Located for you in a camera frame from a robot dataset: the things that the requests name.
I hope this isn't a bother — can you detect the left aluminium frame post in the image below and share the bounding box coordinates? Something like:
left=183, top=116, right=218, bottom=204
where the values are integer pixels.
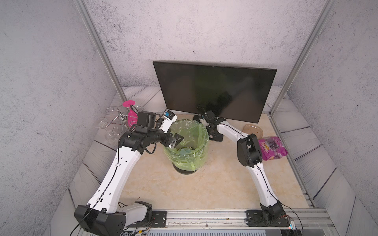
left=74, top=0, right=127, bottom=101

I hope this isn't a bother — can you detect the right aluminium frame post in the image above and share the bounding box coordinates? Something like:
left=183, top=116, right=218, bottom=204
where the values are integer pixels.
left=269, top=0, right=337, bottom=117

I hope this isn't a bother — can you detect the purple snack packet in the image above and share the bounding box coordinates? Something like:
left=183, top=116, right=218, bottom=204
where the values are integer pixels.
left=258, top=137, right=288, bottom=161

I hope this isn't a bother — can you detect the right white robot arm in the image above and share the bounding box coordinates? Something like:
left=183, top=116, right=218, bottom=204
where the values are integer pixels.
left=193, top=111, right=291, bottom=227

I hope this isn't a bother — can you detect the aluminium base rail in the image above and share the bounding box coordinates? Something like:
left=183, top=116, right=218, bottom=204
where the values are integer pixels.
left=142, top=208, right=339, bottom=236

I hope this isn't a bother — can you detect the mesh bin green bag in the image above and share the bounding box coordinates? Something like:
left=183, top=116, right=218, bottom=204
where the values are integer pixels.
left=164, top=119, right=209, bottom=175

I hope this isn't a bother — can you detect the black computer monitor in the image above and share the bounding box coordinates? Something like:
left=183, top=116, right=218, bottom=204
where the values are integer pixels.
left=153, top=61, right=277, bottom=123

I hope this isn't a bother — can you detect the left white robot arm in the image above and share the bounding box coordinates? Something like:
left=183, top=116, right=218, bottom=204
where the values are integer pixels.
left=74, top=110, right=183, bottom=236

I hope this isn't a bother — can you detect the brown glass dish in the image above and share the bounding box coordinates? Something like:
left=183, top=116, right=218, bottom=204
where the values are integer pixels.
left=242, top=124, right=264, bottom=140

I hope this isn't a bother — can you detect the aluminium frame post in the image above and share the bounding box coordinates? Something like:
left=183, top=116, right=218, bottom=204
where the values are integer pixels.
left=269, top=0, right=337, bottom=117
left=74, top=0, right=127, bottom=101

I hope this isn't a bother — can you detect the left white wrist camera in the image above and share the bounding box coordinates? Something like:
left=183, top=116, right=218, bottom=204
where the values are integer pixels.
left=160, top=110, right=178, bottom=133

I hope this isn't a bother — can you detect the pink chrome desk lamp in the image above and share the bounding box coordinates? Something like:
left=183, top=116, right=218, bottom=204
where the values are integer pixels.
left=94, top=100, right=138, bottom=138

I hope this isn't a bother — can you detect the blue sticky note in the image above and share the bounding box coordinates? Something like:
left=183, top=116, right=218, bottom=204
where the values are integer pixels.
left=179, top=147, right=194, bottom=155

